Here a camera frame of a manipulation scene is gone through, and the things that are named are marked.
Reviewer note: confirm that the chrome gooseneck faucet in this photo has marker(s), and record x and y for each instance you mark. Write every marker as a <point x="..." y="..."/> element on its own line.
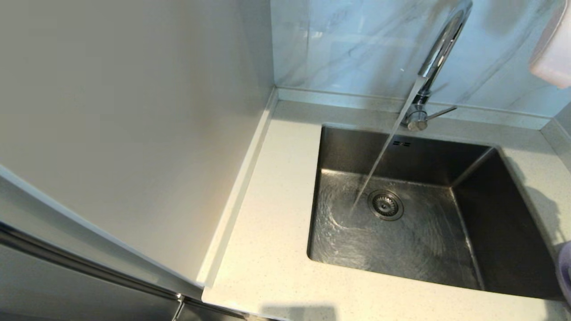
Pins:
<point x="417" y="119"/>

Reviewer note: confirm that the pink bowl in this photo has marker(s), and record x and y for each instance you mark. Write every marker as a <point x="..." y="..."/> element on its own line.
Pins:
<point x="555" y="58"/>

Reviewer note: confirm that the lilac plate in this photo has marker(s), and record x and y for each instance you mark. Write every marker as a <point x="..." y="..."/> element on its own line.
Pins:
<point x="565" y="272"/>

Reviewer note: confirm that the stainless steel sink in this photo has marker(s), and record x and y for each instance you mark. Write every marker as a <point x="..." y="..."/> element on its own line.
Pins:
<point x="424" y="249"/>

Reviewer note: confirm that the running water stream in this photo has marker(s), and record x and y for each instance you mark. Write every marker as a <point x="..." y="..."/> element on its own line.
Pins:
<point x="383" y="151"/>

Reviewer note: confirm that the round metal drain strainer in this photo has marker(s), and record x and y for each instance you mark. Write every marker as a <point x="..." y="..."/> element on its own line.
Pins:
<point x="385" y="205"/>

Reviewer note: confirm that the white tall cabinet panel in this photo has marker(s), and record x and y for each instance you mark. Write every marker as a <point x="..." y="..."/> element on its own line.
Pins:
<point x="134" y="111"/>

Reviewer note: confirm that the grey appliance front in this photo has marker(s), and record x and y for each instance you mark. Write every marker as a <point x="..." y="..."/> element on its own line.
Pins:
<point x="67" y="290"/>

